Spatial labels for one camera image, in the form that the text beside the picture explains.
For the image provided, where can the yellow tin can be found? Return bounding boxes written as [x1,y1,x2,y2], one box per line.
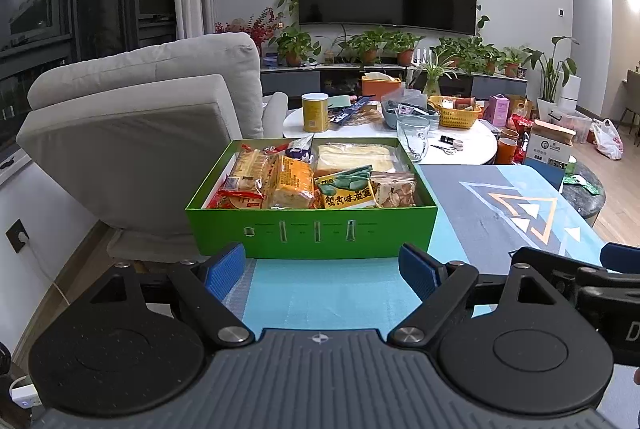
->
[301,92,330,133]

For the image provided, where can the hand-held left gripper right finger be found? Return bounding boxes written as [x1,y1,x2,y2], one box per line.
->
[387,243,568,351]

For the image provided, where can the green sachets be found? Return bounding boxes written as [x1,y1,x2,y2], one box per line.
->
[562,174,600,195]

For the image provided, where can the dark marble round table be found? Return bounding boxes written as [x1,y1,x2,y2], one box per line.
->
[555,162,607,227]

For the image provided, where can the grey dining chair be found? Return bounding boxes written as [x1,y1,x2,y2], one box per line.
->
[620,69,640,122]

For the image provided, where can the brown paper bag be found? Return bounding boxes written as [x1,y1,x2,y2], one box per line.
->
[505,95,533,117]

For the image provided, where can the red foil bags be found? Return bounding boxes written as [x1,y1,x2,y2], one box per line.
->
[509,114,535,164]

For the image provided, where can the grey-blue bowl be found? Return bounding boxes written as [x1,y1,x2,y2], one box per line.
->
[381,89,442,130]

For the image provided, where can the small dark snack packet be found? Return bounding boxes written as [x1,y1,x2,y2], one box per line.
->
[285,134,316,162]

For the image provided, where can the red berry branches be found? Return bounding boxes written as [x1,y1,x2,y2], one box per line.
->
[215,6,283,55]

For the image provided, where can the bread loaf packet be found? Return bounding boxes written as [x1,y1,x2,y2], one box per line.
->
[314,142,415,177]

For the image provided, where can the white power cable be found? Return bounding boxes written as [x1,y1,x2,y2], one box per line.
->
[22,241,71,306]

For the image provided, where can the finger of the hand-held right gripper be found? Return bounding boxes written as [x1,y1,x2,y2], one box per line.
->
[575,243,640,292]
[509,246,583,306]

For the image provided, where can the grey armchair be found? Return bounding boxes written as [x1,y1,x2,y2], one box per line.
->
[16,32,290,262]

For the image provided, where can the red snack packet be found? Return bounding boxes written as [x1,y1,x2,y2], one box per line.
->
[220,146,275,202]

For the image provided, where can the dark blue flat packet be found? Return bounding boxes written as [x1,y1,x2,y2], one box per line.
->
[330,95,376,127]

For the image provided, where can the tall plant in white pot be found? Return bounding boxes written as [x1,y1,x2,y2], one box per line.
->
[522,36,581,112]

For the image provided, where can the clear glass cup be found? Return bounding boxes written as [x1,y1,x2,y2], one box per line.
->
[396,114,431,162]

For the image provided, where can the red-orange round cracker packet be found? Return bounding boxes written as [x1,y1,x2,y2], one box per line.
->
[205,192,266,210]

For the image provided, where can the white cardboard box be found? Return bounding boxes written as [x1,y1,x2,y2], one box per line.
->
[525,119,577,171]

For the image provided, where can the potted green plant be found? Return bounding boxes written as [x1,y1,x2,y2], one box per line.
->
[500,45,531,78]
[270,26,321,67]
[435,36,506,75]
[385,29,426,66]
[332,29,388,65]

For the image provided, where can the blue and grey table mat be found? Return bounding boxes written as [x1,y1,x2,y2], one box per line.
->
[220,164,608,330]

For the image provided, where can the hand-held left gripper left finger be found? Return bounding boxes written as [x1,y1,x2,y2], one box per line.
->
[82,241,256,348]

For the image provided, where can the plant in glass vase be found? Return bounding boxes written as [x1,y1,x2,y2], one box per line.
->
[410,52,463,98]

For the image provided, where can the green and yellow bean packet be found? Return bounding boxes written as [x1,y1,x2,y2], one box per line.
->
[314,165,382,210]

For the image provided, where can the orange tissue box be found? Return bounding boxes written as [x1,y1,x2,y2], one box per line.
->
[361,72,403,101]

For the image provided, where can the green cardboard box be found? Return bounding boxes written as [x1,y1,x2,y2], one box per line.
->
[185,136,439,260]

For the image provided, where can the orange snack packet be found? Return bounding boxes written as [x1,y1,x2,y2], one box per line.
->
[264,153,317,210]

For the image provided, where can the white power strip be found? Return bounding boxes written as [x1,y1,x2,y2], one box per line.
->
[9,381,43,410]

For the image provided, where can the white plastic bag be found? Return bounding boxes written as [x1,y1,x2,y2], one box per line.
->
[591,118,625,160]

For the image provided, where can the white air purifier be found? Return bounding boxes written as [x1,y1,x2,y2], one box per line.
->
[560,74,583,110]

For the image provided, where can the grey television cabinet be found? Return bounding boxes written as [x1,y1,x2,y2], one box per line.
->
[260,62,529,107]

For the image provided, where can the black wall socket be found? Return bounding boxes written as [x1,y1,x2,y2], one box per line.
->
[6,219,30,255]

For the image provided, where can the yellow woven basket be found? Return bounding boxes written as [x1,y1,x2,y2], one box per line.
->
[427,95,483,130]

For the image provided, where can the pink carton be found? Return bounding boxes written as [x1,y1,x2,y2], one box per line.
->
[486,94,510,128]

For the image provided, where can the round white coffee table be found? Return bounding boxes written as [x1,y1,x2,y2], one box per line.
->
[282,102,498,166]

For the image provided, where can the orange mug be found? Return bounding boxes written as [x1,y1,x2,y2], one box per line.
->
[496,138,519,166]

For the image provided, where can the clear storage bin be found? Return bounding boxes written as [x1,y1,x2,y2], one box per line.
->
[545,109,593,144]

